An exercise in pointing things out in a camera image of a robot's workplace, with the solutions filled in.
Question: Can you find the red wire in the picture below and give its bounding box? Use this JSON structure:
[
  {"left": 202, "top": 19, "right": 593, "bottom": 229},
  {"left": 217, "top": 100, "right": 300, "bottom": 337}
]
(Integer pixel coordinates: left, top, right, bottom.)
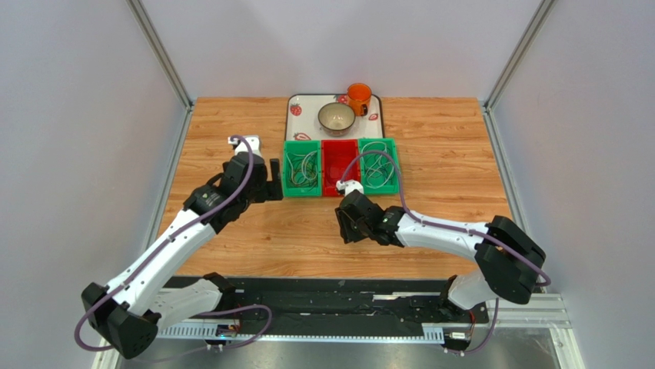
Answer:
[{"left": 327, "top": 155, "right": 358, "bottom": 186}]

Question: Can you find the white wire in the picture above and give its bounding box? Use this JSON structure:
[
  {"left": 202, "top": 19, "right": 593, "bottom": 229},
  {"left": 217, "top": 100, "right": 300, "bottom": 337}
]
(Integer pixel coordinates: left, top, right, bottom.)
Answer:
[
  {"left": 285, "top": 149, "right": 321, "bottom": 186},
  {"left": 361, "top": 140, "right": 397, "bottom": 189}
]

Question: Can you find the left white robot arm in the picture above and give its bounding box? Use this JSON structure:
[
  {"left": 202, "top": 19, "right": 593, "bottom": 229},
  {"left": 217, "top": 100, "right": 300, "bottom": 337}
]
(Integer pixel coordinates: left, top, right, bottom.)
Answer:
[{"left": 74, "top": 152, "right": 283, "bottom": 359}]

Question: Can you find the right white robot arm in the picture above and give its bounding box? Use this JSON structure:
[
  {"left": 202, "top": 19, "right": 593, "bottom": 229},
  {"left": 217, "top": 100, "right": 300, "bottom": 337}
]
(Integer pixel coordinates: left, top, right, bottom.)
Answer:
[{"left": 335, "top": 191, "right": 546, "bottom": 310}]

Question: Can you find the left green plastic bin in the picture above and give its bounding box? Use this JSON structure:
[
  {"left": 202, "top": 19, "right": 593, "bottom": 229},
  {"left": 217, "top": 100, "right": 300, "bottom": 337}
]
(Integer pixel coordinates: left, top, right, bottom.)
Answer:
[{"left": 282, "top": 141, "right": 322, "bottom": 198}]

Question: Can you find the green plastic bin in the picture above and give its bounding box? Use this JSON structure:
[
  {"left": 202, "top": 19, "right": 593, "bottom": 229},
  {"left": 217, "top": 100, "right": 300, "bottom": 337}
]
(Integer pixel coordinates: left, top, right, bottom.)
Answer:
[
  {"left": 282, "top": 141, "right": 322, "bottom": 198},
  {"left": 358, "top": 138, "right": 400, "bottom": 195}
]

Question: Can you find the right green plastic bin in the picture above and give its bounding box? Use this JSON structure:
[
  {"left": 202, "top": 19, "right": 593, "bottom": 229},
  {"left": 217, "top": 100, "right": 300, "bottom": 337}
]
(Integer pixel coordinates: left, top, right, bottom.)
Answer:
[{"left": 358, "top": 138, "right": 400, "bottom": 195}]

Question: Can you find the red plastic bin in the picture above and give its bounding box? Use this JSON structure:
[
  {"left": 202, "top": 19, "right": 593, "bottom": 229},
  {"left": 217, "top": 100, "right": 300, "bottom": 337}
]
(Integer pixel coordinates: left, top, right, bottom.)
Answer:
[{"left": 321, "top": 139, "right": 359, "bottom": 197}]

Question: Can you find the white strawberry tray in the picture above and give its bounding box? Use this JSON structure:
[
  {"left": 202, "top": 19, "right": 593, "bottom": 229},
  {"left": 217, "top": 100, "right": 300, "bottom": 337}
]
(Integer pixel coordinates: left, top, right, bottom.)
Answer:
[{"left": 285, "top": 95, "right": 385, "bottom": 141}]

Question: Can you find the beige ceramic bowl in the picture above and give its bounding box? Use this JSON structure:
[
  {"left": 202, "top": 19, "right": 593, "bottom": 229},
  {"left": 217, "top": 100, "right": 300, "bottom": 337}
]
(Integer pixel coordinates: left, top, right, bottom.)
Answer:
[{"left": 318, "top": 102, "right": 356, "bottom": 137}]

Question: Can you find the orange mug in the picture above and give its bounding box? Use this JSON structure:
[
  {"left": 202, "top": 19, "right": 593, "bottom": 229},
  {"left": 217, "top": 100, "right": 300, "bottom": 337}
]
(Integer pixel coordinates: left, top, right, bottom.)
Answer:
[{"left": 346, "top": 83, "right": 372, "bottom": 117}]

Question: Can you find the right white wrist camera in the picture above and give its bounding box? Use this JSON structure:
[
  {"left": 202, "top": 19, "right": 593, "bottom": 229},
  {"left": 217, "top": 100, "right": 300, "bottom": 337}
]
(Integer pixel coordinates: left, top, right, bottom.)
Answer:
[{"left": 336, "top": 180, "right": 364, "bottom": 197}]

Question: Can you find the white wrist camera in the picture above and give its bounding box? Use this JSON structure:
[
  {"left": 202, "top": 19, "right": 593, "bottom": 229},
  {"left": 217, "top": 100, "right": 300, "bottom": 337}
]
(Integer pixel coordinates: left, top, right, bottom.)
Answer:
[
  {"left": 228, "top": 135, "right": 264, "bottom": 158},
  {"left": 336, "top": 180, "right": 364, "bottom": 197}
]

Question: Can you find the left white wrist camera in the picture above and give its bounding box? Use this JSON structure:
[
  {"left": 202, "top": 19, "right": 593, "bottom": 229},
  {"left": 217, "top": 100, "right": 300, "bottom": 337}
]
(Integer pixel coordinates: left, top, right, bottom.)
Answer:
[{"left": 228, "top": 135, "right": 264, "bottom": 158}]

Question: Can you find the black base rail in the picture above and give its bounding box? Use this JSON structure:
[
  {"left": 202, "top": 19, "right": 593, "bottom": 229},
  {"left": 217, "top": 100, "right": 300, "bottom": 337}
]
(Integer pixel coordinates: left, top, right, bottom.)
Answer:
[{"left": 217, "top": 277, "right": 492, "bottom": 337}]

